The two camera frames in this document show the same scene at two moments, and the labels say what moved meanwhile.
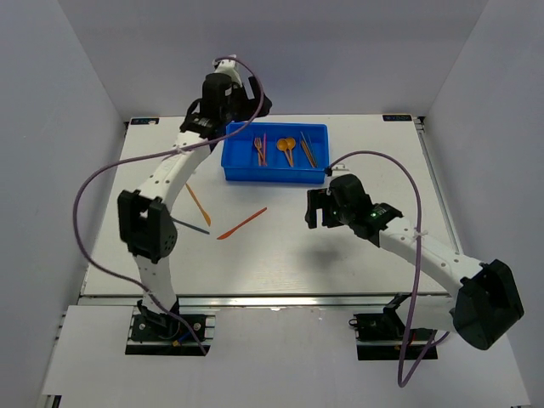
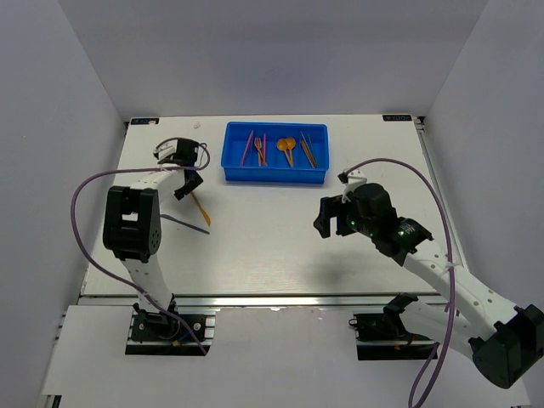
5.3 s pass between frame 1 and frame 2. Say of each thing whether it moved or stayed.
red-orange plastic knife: moved
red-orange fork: stayed
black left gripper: moved
